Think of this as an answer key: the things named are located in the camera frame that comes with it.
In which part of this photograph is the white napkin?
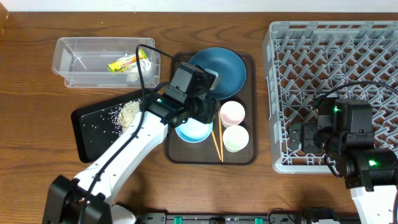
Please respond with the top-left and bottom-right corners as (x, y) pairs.
(126, 50), (152, 82)

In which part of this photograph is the yellow green snack wrapper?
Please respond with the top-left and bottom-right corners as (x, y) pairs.
(108, 54), (139, 72)

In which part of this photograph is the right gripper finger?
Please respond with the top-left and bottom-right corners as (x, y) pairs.
(289, 123), (302, 151)
(303, 123), (318, 152)

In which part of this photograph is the pale green plastic cup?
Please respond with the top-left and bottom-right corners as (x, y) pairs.
(223, 125), (249, 152)

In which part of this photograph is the dark blue plate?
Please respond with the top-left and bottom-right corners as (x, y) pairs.
(189, 47), (246, 100)

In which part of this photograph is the right wooden chopstick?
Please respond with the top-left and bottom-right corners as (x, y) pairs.
(218, 103), (224, 162)

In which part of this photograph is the clear plastic waste bin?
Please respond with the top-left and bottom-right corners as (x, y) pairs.
(52, 37), (155, 88)

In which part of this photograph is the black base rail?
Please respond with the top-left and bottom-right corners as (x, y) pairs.
(137, 212), (361, 224)

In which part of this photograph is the pink plastic cup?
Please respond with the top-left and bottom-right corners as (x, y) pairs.
(220, 101), (246, 128)

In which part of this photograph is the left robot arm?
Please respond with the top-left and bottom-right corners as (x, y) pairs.
(42, 62), (220, 223)

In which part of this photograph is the left wooden chopstick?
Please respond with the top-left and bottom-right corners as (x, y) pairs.
(211, 130), (222, 160)

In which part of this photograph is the wooden chopstick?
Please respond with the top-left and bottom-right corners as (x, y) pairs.
(218, 103), (224, 162)
(211, 130), (222, 160)

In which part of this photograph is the light blue bowl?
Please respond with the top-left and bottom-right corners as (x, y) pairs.
(175, 118), (213, 143)

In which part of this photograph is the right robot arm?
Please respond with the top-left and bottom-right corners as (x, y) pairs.
(289, 96), (397, 223)

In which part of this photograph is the brown serving tray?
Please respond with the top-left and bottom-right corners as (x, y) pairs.
(164, 52), (258, 166)

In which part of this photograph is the grey dishwasher rack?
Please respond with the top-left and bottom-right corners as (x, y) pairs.
(262, 21), (397, 174)

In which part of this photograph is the rice pile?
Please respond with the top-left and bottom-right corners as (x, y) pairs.
(109, 100), (141, 136)

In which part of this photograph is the black plastic tray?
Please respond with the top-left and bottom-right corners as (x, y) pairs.
(71, 90), (142, 163)

